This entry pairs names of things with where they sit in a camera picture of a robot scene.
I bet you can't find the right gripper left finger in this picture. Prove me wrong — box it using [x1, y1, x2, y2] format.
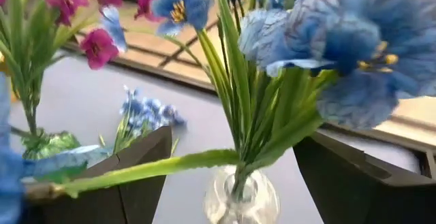
[20, 125, 174, 224]

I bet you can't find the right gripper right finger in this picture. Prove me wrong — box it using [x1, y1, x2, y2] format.
[294, 131, 436, 224]

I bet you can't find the green ribbed glass vase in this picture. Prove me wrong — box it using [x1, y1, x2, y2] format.
[20, 128, 82, 162]

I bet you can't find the blue-grey table mat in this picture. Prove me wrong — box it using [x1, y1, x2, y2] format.
[0, 52, 423, 224]

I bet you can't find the blue artificial flower bunch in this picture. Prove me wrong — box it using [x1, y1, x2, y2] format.
[98, 84, 187, 155]
[0, 72, 246, 224]
[149, 0, 436, 201]

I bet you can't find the clear cut-glass vase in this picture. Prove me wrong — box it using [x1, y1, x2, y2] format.
[203, 164, 281, 224]

